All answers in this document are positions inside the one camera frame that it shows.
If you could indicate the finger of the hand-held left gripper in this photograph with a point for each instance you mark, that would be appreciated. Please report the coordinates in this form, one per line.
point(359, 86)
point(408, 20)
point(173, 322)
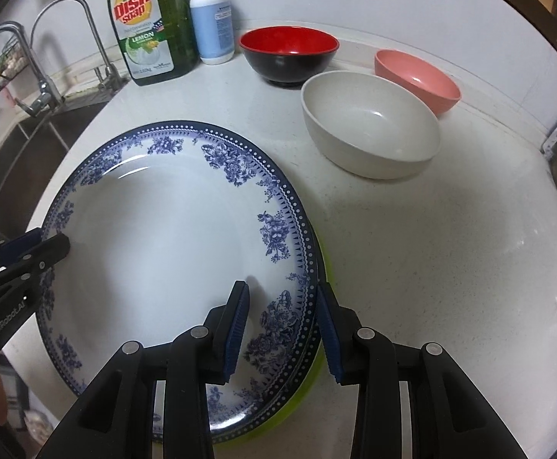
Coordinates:
point(51, 253)
point(20, 245)

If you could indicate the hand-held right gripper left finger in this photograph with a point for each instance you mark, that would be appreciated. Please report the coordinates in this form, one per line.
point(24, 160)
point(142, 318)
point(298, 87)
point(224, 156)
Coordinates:
point(234, 330)

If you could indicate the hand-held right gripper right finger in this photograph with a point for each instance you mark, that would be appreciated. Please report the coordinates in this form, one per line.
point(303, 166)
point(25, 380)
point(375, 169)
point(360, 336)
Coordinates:
point(331, 339)

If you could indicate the blue patterned white plate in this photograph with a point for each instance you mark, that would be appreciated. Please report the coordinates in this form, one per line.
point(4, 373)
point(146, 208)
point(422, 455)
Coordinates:
point(163, 248)
point(312, 339)

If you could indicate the green plate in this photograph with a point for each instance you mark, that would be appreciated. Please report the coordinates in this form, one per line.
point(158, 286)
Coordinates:
point(288, 416)

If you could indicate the cream bowl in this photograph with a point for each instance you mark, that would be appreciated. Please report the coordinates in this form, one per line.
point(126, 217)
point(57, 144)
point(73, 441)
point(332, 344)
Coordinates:
point(369, 119)

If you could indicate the pink bowl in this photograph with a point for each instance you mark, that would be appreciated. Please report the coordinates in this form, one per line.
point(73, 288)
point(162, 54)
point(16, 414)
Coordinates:
point(417, 76)

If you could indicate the red and black bowl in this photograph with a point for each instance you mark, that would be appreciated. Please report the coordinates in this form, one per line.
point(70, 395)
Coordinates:
point(283, 40)

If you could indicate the steel sink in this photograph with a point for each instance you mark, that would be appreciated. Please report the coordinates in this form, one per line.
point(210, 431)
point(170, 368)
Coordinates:
point(34, 138)

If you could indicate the large steel faucet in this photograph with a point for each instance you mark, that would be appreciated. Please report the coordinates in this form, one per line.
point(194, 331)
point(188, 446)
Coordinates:
point(44, 100)

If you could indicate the thin gooseneck faucet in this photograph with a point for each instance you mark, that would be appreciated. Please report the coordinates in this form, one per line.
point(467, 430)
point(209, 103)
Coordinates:
point(111, 74)

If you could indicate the green dish soap bottle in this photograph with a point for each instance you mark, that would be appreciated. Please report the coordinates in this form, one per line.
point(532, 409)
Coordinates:
point(149, 33)

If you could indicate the white blue pump bottle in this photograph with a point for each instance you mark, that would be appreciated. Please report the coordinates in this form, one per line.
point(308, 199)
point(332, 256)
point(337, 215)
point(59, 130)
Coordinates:
point(211, 24)

